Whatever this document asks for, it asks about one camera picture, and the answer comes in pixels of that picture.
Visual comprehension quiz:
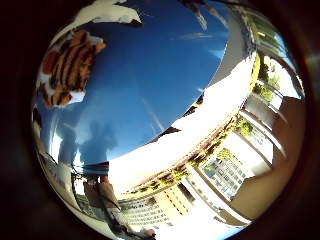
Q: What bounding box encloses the orange striped tiger plush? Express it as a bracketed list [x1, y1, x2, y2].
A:
[36, 29, 108, 109]

